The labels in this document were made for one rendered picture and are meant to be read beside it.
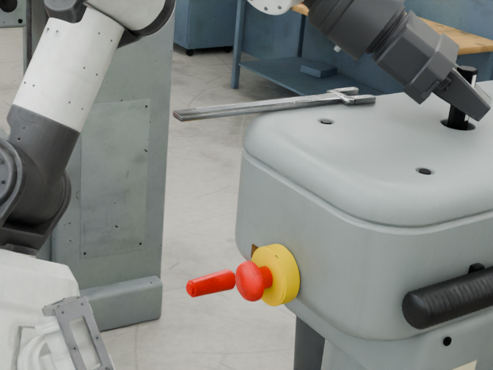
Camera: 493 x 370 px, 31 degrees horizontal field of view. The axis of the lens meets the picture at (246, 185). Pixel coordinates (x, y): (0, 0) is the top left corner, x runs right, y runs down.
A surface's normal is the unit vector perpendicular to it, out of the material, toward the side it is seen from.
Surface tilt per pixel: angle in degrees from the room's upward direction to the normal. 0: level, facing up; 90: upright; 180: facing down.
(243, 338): 0
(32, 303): 58
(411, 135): 0
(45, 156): 79
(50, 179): 99
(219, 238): 0
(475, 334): 90
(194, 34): 90
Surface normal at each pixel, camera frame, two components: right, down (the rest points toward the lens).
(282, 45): -0.83, 0.15
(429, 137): 0.08, -0.92
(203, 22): 0.56, 0.37
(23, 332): 0.72, -0.23
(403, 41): -0.27, 0.36
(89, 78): 0.73, 0.26
